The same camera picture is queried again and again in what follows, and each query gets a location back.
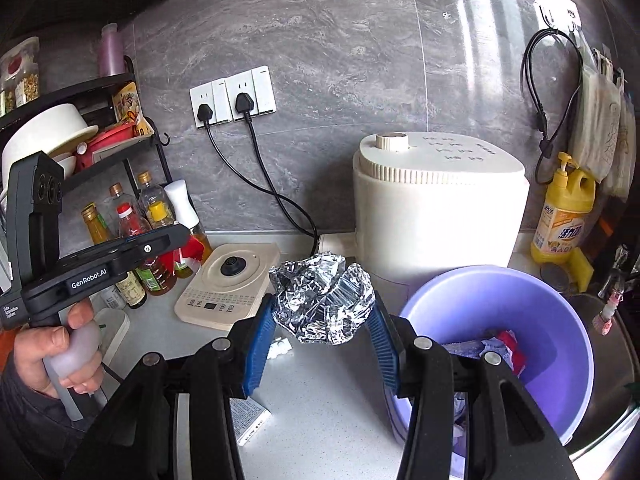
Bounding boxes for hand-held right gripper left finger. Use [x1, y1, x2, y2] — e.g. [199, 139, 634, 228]
[62, 292, 277, 480]

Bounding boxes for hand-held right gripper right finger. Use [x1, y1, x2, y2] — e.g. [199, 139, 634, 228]
[366, 292, 580, 480]

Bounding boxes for aluminium foil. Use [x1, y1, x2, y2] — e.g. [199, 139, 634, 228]
[269, 254, 376, 345]

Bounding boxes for red wrapper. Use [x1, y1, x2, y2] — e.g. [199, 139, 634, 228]
[497, 329, 527, 377]

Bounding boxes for purple plastic bucket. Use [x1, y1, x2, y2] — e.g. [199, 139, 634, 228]
[387, 265, 596, 463]

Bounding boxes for person's left forearm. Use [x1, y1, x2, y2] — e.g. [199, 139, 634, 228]
[0, 355, 86, 463]

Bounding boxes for person's left hand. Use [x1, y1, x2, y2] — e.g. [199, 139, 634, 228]
[14, 299, 104, 400]

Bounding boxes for white crumpled tissue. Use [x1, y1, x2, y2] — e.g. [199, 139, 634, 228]
[267, 337, 294, 362]

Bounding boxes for small grey cardboard box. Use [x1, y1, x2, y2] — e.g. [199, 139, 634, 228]
[230, 396, 273, 448]

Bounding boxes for white induction cooker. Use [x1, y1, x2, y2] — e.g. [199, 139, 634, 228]
[174, 242, 281, 332]

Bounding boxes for red cap sauce bottle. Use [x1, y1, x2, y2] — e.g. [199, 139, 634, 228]
[116, 203, 178, 297]

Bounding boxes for gold cap sauce bottle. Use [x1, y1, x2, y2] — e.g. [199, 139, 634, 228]
[107, 183, 134, 226]

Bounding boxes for yellow cap green label bottle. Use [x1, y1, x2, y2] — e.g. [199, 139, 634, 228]
[147, 200, 194, 279]

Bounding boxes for tall clear bottle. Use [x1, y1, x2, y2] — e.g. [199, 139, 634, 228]
[136, 171, 168, 216]

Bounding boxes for large white basin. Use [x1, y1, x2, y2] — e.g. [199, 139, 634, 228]
[2, 104, 100, 172]

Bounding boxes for white top oil sprayer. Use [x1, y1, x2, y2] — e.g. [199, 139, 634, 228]
[164, 180, 213, 267]

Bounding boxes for white air fryer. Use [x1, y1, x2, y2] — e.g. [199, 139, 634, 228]
[320, 131, 530, 286]

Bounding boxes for black dish rack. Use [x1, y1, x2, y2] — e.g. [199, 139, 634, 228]
[0, 55, 173, 201]

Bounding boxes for yellow snack packet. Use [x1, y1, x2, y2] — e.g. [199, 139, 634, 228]
[112, 82, 153, 137]

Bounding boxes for grey round lid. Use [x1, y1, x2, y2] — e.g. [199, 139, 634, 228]
[540, 265, 581, 294]

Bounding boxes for clear grain jar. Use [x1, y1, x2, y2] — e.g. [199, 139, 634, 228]
[0, 37, 42, 112]

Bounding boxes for yellow sponge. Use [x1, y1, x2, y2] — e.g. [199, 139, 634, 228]
[570, 247, 597, 294]

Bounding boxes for yellow detergent bottle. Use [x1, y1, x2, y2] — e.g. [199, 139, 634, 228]
[530, 152, 597, 266]

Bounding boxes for small pink bottle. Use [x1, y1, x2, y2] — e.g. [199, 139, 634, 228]
[592, 295, 622, 337]

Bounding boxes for stainless steel sink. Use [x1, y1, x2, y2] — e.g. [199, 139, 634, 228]
[565, 290, 640, 467]

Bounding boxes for beige hanging bags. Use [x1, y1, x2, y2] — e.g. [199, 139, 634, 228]
[567, 30, 640, 199]

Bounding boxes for black power plug cable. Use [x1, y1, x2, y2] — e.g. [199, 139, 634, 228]
[235, 91, 321, 242]
[196, 103, 321, 256]

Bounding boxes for white wall socket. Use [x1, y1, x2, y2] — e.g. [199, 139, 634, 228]
[225, 65, 277, 122]
[190, 77, 233, 130]

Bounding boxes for black hanging cable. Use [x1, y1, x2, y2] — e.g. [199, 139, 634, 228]
[520, 29, 586, 184]

